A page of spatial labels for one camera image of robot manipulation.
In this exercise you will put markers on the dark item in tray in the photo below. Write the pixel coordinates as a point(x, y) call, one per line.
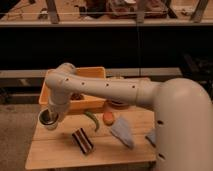
point(76, 96)

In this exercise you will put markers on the green chili pepper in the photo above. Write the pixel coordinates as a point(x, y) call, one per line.
point(92, 116)

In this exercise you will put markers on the striped brown sponge block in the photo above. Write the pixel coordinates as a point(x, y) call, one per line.
point(83, 141)

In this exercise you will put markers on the white metal cup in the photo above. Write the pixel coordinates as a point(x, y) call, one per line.
point(48, 119)

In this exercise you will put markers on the wooden shelf rail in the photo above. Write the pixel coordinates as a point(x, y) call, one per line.
point(150, 72)

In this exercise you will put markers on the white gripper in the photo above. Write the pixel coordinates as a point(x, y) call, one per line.
point(59, 110)

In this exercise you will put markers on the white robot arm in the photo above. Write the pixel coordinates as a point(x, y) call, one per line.
point(182, 108)

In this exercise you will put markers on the light blue cloth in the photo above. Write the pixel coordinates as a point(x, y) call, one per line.
point(121, 130)

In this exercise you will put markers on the yellow plastic tray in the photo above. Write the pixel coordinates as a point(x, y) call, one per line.
point(88, 102)

